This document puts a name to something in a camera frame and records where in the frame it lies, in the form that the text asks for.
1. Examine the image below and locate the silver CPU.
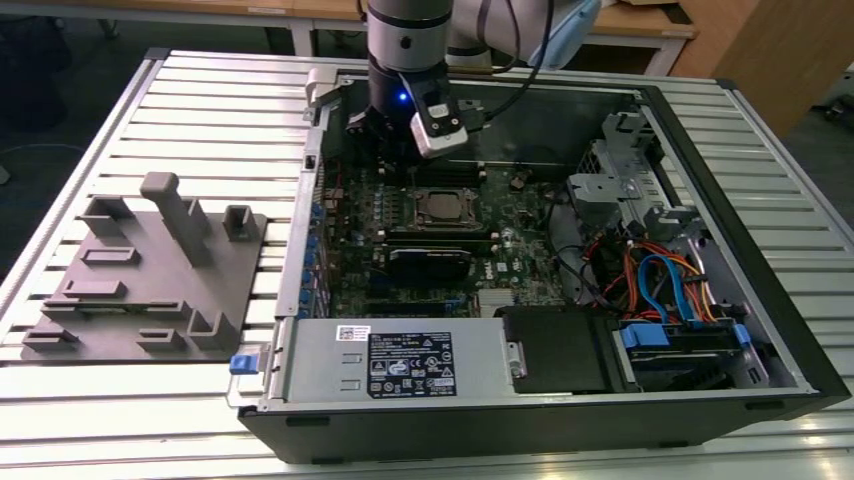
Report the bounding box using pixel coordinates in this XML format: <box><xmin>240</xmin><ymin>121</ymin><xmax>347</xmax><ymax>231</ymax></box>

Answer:
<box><xmin>426</xmin><ymin>193</ymin><xmax>467</xmax><ymax>221</ymax></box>

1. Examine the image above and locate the black RAM slot bank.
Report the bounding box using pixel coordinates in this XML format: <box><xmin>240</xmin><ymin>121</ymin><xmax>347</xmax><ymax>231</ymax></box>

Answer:
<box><xmin>383</xmin><ymin>228</ymin><xmax>506</xmax><ymax>254</ymax></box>
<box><xmin>423</xmin><ymin>157</ymin><xmax>488</xmax><ymax>186</ymax></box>

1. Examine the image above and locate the CPU socket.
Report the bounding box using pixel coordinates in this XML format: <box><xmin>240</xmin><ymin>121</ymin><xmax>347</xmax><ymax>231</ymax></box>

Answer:
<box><xmin>411</xmin><ymin>185</ymin><xmax>492</xmax><ymax>235</ymax></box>

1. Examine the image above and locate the black drive bay cover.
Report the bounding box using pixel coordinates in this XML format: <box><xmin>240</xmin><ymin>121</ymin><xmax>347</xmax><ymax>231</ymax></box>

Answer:
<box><xmin>496</xmin><ymin>304</ymin><xmax>634</xmax><ymax>396</ymax></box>

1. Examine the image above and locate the grey case latch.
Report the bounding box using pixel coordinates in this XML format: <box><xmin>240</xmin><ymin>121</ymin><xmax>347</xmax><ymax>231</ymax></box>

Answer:
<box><xmin>303</xmin><ymin>68</ymin><xmax>343</xmax><ymax>121</ymax></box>

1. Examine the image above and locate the graphics card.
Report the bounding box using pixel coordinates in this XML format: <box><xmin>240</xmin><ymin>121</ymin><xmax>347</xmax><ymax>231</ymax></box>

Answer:
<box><xmin>386</xmin><ymin>245</ymin><xmax>474</xmax><ymax>285</ymax></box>

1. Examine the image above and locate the grey metal drive cage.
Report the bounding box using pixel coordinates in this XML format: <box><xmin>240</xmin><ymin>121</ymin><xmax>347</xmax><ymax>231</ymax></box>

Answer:
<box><xmin>566</xmin><ymin>112</ymin><xmax>708</xmax><ymax>241</ymax></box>

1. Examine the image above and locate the white framed wooden desk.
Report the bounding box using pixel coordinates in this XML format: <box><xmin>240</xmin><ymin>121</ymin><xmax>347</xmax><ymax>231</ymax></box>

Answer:
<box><xmin>285</xmin><ymin>0</ymin><xmax>700</xmax><ymax>77</ymax></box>
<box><xmin>0</xmin><ymin>0</ymin><xmax>299</xmax><ymax>36</ymax></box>

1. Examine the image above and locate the green motherboard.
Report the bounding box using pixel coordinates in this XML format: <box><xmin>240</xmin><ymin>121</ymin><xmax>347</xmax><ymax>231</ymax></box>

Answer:
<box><xmin>318</xmin><ymin>162</ymin><xmax>592</xmax><ymax>321</ymax></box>

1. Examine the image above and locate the grey parts rack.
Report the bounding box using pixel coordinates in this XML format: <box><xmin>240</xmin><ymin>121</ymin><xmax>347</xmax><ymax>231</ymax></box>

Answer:
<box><xmin>19</xmin><ymin>171</ymin><xmax>269</xmax><ymax>362</ymax></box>

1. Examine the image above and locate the silver power supply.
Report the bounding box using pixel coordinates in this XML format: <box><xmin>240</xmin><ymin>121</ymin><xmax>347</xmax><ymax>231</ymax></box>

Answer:
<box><xmin>263</xmin><ymin>317</ymin><xmax>519</xmax><ymax>401</ymax></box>

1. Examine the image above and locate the hard disk in blue carrier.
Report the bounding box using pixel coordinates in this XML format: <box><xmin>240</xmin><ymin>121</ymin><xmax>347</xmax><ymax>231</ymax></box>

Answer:
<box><xmin>616</xmin><ymin>319</ymin><xmax>754</xmax><ymax>394</ymax></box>

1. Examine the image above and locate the wooden cabinet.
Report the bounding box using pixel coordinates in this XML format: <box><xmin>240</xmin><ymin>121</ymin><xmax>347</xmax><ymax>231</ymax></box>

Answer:
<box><xmin>672</xmin><ymin>0</ymin><xmax>854</xmax><ymax>136</ymax></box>

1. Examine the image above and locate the black PC case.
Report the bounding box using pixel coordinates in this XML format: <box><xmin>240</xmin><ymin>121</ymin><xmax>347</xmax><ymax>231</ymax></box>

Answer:
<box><xmin>236</xmin><ymin>68</ymin><xmax>853</xmax><ymax>466</ymax></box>

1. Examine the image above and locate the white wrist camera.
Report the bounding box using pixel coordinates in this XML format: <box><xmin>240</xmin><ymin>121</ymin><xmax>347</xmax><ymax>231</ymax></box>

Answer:
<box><xmin>407</xmin><ymin>74</ymin><xmax>471</xmax><ymax>160</ymax></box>

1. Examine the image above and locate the black camera cable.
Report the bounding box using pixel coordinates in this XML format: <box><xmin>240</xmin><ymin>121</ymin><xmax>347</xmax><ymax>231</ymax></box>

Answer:
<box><xmin>464</xmin><ymin>0</ymin><xmax>556</xmax><ymax>132</ymax></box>

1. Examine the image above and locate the red wire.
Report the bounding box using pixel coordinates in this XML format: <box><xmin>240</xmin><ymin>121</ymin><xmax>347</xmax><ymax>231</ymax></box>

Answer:
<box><xmin>580</xmin><ymin>238</ymin><xmax>628</xmax><ymax>301</ymax></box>

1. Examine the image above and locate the blue wire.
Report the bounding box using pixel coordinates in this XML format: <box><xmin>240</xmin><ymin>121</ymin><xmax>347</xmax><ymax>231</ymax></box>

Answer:
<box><xmin>635</xmin><ymin>254</ymin><xmax>703</xmax><ymax>329</ymax></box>

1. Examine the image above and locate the orange wire bundle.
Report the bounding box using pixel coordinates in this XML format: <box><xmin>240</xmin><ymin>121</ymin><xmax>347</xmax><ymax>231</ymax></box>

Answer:
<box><xmin>598</xmin><ymin>239</ymin><xmax>734</xmax><ymax>326</ymax></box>

